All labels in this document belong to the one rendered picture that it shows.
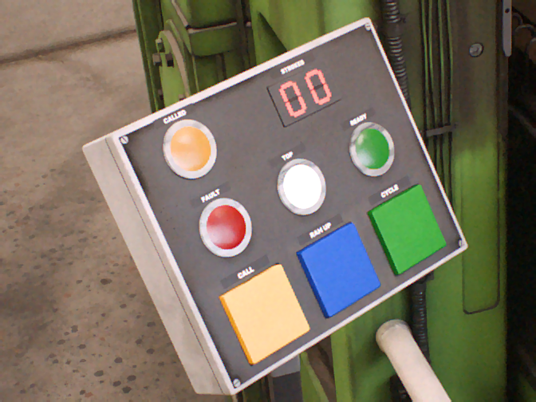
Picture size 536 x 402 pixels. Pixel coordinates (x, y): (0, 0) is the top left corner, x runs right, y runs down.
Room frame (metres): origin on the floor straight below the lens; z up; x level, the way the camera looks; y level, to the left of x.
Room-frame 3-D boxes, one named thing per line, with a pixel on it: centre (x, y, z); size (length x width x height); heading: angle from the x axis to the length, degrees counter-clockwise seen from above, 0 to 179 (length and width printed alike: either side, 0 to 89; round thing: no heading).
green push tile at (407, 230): (1.08, -0.14, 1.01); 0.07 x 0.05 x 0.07; 126
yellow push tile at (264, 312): (0.96, 0.02, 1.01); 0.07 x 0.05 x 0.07; 126
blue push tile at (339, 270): (1.02, -0.06, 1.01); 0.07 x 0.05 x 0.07; 126
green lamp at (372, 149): (1.12, -0.11, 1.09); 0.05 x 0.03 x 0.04; 101
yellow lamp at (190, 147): (1.03, 0.07, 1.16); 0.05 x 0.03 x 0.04; 101
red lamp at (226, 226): (1.00, 0.05, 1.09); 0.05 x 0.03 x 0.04; 101
